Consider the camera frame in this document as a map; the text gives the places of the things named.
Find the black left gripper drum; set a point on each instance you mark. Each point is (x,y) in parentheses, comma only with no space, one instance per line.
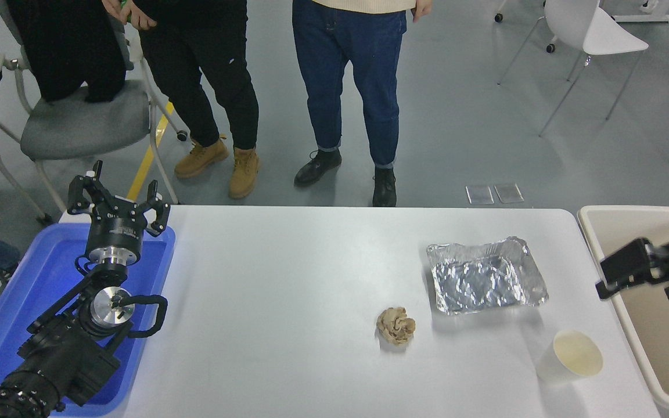
(115,230)

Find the silver foil tray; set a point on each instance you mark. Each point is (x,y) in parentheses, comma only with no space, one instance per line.
(479,281)

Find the standing person with tan boots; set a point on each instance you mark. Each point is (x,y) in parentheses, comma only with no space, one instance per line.
(207,69)

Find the grey chair with white frame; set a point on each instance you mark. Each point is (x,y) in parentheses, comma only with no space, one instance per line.
(79,125)

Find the black jacket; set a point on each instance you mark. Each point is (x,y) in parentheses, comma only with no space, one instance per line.
(67,46)

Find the white paper cup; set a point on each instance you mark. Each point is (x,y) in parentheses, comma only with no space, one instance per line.
(572,355)

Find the crumpled tan paper ball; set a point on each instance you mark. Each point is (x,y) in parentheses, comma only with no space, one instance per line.
(396,326)

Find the white moulded chair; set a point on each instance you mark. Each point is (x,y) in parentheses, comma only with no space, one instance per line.
(590,29)

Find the person's hand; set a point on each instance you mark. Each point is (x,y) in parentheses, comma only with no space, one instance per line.
(115,8)
(421,8)
(140,17)

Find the white wheeled chair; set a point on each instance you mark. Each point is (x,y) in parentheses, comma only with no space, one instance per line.
(550,48)

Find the clear floor plate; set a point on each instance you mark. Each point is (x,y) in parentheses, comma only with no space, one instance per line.
(509,193)
(479,194)

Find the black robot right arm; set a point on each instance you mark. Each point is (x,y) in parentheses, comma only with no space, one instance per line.
(625,267)

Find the large pale bin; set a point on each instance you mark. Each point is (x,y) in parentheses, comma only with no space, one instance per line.
(665,342)

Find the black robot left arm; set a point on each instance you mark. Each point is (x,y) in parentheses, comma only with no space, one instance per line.
(61,360)

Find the white desk base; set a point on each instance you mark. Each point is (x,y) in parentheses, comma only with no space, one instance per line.
(659,16)

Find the blue plastic tray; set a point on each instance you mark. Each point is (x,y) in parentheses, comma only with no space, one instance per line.
(27,284)

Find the standing person with black boots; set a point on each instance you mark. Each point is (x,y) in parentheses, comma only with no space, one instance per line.
(346,69)

